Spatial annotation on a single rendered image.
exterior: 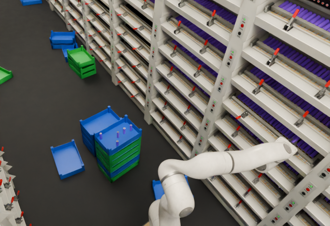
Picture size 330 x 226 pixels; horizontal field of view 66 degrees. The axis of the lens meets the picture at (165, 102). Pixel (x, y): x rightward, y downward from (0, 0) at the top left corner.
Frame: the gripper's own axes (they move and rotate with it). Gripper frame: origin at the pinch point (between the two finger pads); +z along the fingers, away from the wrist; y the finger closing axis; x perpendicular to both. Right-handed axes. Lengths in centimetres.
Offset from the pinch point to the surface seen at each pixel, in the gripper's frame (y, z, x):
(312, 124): -1.4, 3.0, -13.5
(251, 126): 22.1, 1.1, 8.5
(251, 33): 46, -7, -38
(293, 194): -16.6, 4.3, 26.5
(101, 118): 128, -29, 86
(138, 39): 152, 9, 22
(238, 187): 10, 15, 63
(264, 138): 11.9, 0.6, 8.9
